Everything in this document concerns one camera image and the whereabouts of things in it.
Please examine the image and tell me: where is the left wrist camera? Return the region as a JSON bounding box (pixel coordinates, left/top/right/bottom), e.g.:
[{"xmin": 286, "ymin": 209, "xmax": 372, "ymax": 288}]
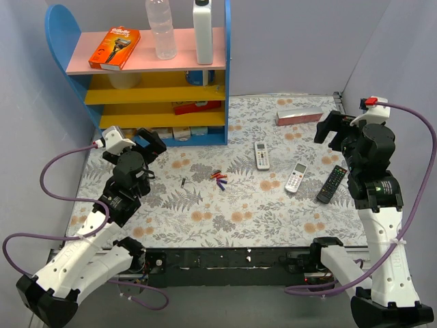
[{"xmin": 94, "ymin": 126, "xmax": 136, "ymax": 155}]

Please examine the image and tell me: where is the blue shelf unit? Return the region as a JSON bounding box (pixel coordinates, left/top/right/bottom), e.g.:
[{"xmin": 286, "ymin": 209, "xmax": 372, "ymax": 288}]
[{"xmin": 44, "ymin": 1, "xmax": 231, "ymax": 146}]

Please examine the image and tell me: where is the red box on shelf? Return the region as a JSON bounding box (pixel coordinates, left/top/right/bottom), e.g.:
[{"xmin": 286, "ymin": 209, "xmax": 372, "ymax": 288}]
[{"xmin": 171, "ymin": 100, "xmax": 222, "ymax": 115}]

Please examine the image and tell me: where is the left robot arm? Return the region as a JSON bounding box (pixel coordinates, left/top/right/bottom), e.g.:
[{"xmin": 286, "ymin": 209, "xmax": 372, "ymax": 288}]
[{"xmin": 16, "ymin": 126, "xmax": 167, "ymax": 327}]

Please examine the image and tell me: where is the black remote control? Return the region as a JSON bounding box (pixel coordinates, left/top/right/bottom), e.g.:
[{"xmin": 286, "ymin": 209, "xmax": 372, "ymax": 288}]
[{"xmin": 316, "ymin": 165, "xmax": 348, "ymax": 204}]

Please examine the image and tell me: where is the floral table mat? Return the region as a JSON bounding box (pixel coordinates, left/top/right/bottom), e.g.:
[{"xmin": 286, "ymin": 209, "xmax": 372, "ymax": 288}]
[{"xmin": 64, "ymin": 94, "xmax": 380, "ymax": 249}]

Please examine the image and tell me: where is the white grey remote control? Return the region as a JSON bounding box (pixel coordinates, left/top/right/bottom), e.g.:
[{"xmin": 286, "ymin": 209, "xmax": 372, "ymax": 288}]
[{"xmin": 285, "ymin": 163, "xmax": 307, "ymax": 193}]

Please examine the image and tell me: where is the purple cable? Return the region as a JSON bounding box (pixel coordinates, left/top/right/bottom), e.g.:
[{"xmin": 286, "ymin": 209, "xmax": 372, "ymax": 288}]
[
  {"xmin": 2, "ymin": 143, "xmax": 170, "ymax": 311},
  {"xmin": 284, "ymin": 102, "xmax": 437, "ymax": 297}
]

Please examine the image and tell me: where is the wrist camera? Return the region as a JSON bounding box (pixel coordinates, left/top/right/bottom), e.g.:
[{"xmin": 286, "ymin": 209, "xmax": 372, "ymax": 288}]
[
  {"xmin": 94, "ymin": 126, "xmax": 136, "ymax": 155},
  {"xmin": 350, "ymin": 96, "xmax": 391, "ymax": 126}
]

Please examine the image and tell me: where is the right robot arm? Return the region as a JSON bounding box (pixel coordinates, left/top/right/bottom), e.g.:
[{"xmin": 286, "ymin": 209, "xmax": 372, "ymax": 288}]
[{"xmin": 314, "ymin": 111, "xmax": 434, "ymax": 327}]

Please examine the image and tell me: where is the white cup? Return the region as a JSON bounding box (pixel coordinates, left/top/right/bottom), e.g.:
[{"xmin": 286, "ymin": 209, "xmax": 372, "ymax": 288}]
[{"xmin": 108, "ymin": 72, "xmax": 141, "ymax": 90}]

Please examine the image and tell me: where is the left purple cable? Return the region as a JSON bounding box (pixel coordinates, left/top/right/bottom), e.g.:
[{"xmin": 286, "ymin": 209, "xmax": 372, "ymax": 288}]
[{"xmin": 2, "ymin": 143, "xmax": 170, "ymax": 311}]

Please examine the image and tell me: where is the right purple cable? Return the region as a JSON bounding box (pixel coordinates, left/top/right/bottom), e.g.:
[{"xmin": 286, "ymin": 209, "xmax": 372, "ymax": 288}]
[{"xmin": 284, "ymin": 102, "xmax": 437, "ymax": 297}]

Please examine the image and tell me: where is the clear plastic bottle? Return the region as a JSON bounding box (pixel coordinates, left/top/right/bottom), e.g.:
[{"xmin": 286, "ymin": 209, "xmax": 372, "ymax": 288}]
[{"xmin": 145, "ymin": 0, "xmax": 177, "ymax": 60}]

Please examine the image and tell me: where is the small boxes row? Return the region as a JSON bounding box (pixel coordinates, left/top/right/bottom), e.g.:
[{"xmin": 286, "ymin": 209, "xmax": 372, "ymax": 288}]
[{"xmin": 122, "ymin": 126, "xmax": 227, "ymax": 145}]

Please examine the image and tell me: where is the silver red long box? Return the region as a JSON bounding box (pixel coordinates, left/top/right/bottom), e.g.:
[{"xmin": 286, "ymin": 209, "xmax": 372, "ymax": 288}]
[{"xmin": 275, "ymin": 107, "xmax": 323, "ymax": 126}]

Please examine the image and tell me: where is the blue can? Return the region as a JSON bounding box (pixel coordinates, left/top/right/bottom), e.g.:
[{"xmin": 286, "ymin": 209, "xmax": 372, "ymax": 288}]
[{"xmin": 185, "ymin": 70, "xmax": 215, "ymax": 86}]

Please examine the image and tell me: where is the orange razor box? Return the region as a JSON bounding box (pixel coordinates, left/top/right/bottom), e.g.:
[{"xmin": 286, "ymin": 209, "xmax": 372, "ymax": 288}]
[{"xmin": 88, "ymin": 26, "xmax": 141, "ymax": 71}]

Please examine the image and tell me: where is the white plastic bottle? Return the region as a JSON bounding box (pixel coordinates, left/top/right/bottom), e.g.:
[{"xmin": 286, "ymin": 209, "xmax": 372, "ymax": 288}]
[{"xmin": 193, "ymin": 0, "xmax": 213, "ymax": 65}]

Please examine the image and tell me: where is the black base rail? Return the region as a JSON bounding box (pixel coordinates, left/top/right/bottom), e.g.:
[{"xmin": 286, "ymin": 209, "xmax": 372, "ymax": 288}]
[{"xmin": 145, "ymin": 247, "xmax": 330, "ymax": 288}]

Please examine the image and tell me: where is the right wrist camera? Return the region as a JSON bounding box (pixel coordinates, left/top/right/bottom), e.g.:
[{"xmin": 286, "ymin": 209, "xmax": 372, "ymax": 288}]
[{"xmin": 350, "ymin": 96, "xmax": 391, "ymax": 126}]

